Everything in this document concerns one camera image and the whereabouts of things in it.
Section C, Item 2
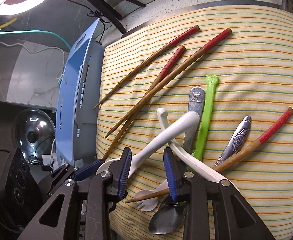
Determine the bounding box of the red-tipped wooden chopstick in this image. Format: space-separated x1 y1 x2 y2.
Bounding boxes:
102 45 187 160
104 28 233 139
124 106 293 204
94 25 200 109

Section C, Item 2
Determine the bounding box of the steel spoon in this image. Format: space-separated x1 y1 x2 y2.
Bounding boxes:
149 87 205 235

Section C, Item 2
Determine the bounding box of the white plastic spoon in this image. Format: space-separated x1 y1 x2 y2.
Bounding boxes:
157 107 239 190

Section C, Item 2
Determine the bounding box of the white ceramic spoon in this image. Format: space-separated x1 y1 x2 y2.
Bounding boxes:
95 111 200 178

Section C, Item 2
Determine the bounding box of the green plastic spoon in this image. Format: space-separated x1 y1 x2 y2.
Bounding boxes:
194 75 219 161

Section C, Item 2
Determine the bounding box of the blue plastic drainer basket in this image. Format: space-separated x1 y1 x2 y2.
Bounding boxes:
55 20 105 165

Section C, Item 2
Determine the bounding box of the yellow striped cloth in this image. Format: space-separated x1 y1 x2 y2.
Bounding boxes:
97 5 293 239

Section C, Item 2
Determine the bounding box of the white cable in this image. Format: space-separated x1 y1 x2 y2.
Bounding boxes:
0 38 67 81

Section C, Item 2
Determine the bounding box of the green hose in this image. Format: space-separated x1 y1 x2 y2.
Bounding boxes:
0 29 73 51

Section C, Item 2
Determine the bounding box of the yellow hose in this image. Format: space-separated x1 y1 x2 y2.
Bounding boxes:
0 17 18 32

